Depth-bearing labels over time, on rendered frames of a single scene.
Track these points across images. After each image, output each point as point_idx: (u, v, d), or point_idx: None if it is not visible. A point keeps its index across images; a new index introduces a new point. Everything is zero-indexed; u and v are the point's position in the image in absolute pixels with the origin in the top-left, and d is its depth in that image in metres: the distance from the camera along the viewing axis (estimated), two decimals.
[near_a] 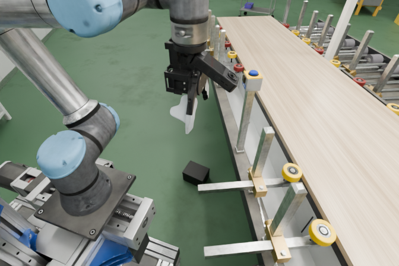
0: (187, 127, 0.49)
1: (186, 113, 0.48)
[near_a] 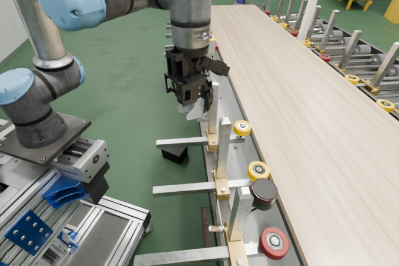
0: (202, 118, 0.55)
1: (204, 111, 0.52)
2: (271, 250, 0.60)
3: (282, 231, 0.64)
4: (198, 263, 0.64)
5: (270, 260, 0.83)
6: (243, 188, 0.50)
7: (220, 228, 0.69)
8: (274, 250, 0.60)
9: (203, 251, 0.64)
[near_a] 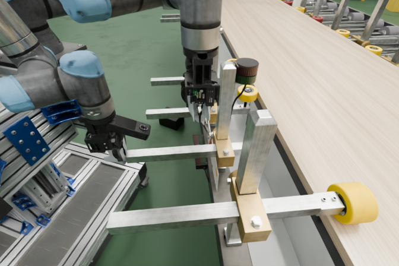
0: None
1: (212, 105, 0.54)
2: None
3: None
4: (187, 158, 0.67)
5: None
6: (227, 62, 0.54)
7: (209, 133, 0.72)
8: None
9: (192, 147, 0.67)
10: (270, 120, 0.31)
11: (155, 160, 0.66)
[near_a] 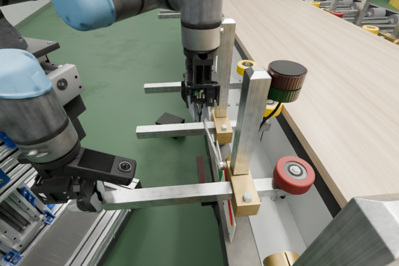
0: None
1: (212, 105, 0.54)
2: (290, 179, 0.43)
3: (304, 160, 0.47)
4: (190, 203, 0.47)
5: (283, 216, 0.66)
6: (255, 66, 0.34)
7: (219, 160, 0.54)
8: (295, 179, 0.43)
9: (198, 187, 0.47)
10: None
11: (144, 206, 0.46)
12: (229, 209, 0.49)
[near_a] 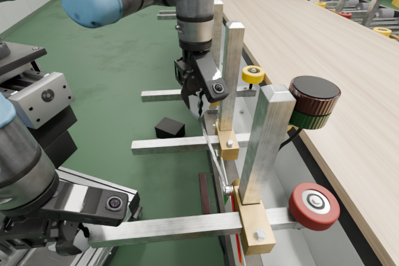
0: (192, 116, 0.56)
1: (186, 105, 0.54)
2: (312, 214, 0.37)
3: (326, 189, 0.40)
4: (193, 238, 0.41)
5: (295, 241, 0.59)
6: (275, 85, 0.27)
7: (225, 184, 0.47)
8: (316, 214, 0.37)
9: (201, 219, 0.40)
10: None
11: (139, 243, 0.40)
12: (237, 243, 0.43)
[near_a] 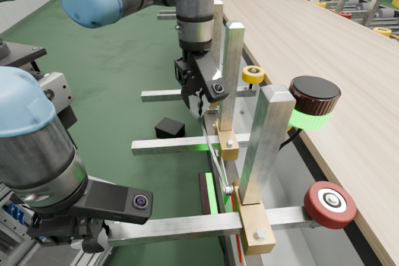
0: (192, 116, 0.56)
1: (186, 105, 0.54)
2: (328, 212, 0.37)
3: (341, 187, 0.41)
4: (211, 236, 0.41)
5: (295, 241, 0.59)
6: (275, 85, 0.27)
7: (225, 184, 0.47)
8: (333, 212, 0.37)
9: (218, 218, 0.41)
10: None
11: (157, 241, 0.40)
12: (237, 243, 0.43)
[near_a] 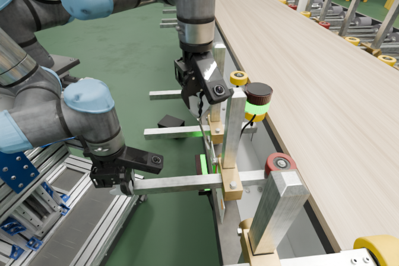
0: (192, 115, 0.56)
1: (186, 105, 0.53)
2: (277, 170, 0.57)
3: (289, 156, 0.60)
4: (201, 189, 0.60)
5: None
6: (236, 88, 0.47)
7: (213, 158, 0.66)
8: (281, 170, 0.56)
9: (206, 177, 0.60)
10: (300, 189, 0.24)
11: (165, 192, 0.60)
12: None
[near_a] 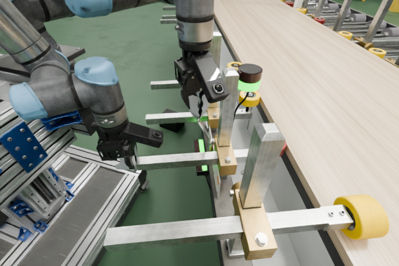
0: (192, 115, 0.56)
1: (186, 105, 0.54)
2: None
3: None
4: (199, 165, 0.66)
5: None
6: (229, 67, 0.52)
7: (210, 139, 0.70)
8: None
9: (203, 154, 0.66)
10: (277, 135, 0.29)
11: (165, 167, 0.65)
12: None
